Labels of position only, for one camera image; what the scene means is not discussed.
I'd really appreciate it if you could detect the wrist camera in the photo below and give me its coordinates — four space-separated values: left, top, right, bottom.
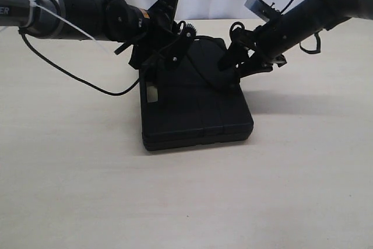
244 0 281 22
164 23 197 71

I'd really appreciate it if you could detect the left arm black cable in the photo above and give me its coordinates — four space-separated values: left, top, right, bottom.
17 29 140 96

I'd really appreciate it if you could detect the black braided rope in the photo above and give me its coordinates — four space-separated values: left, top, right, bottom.
151 35 237 90

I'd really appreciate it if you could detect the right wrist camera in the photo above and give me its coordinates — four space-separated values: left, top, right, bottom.
244 0 281 22

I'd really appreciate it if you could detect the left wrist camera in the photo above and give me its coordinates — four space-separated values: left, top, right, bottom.
164 23 197 71

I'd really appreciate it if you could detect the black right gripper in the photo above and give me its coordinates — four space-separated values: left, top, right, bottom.
218 22 287 80

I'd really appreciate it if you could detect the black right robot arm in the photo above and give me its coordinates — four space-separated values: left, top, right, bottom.
217 0 372 78

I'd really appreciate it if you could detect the black plastic carrying case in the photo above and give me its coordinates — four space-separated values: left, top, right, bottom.
139 36 254 151

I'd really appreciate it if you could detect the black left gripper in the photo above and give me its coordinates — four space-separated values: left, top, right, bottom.
128 0 186 70

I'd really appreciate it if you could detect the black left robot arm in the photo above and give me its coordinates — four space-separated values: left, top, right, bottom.
1 0 196 69

